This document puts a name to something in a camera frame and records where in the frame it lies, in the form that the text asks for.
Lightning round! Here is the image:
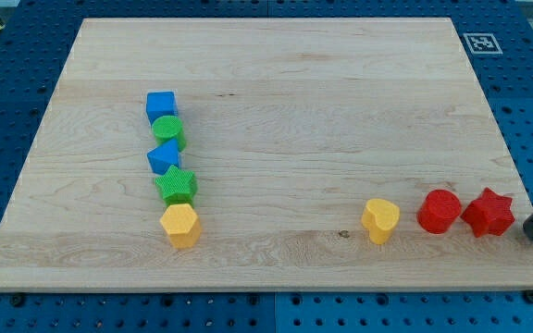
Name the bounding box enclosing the red star block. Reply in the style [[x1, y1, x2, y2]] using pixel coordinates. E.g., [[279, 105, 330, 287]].
[[461, 188, 515, 238]]

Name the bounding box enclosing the blue triangle block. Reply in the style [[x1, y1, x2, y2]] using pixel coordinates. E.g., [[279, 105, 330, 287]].
[[147, 139, 182, 175]]

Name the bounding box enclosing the green star block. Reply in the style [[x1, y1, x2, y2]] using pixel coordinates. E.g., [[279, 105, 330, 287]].
[[155, 166, 198, 206]]

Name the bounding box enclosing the light wooden board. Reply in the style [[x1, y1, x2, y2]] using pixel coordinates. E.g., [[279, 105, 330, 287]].
[[0, 18, 533, 293]]

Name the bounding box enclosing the blue cube block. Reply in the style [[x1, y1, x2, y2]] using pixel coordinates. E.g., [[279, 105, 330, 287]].
[[145, 91, 178, 124]]

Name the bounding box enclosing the red cylinder block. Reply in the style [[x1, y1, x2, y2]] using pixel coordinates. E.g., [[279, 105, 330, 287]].
[[416, 190, 462, 234]]

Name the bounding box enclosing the green cylinder block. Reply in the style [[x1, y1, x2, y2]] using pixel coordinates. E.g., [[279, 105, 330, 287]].
[[151, 116, 187, 152]]

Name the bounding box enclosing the white fiducial marker tag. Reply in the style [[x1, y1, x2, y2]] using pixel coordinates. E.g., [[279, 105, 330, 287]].
[[463, 32, 502, 55]]

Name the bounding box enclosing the yellow heart block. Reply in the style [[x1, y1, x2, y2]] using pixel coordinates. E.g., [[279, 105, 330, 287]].
[[361, 198, 400, 245]]

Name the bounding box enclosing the yellow hexagon block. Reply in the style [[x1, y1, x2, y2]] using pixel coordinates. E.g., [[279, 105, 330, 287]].
[[160, 203, 203, 249]]

